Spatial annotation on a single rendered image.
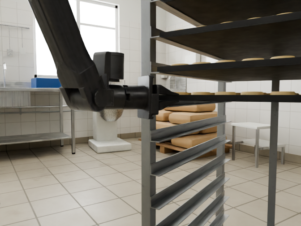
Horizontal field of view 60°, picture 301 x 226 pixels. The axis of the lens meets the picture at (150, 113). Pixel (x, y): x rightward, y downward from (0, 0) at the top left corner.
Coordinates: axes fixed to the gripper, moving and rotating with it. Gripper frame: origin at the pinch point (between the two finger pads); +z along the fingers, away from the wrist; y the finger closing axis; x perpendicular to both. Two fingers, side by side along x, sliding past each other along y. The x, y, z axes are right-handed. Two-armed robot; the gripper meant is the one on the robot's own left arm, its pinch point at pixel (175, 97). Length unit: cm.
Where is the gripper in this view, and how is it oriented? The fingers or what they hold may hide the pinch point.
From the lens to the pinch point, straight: 67.5
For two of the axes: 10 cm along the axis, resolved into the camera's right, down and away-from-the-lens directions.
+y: 0.1, -10.0, -0.6
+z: 8.9, -0.1, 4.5
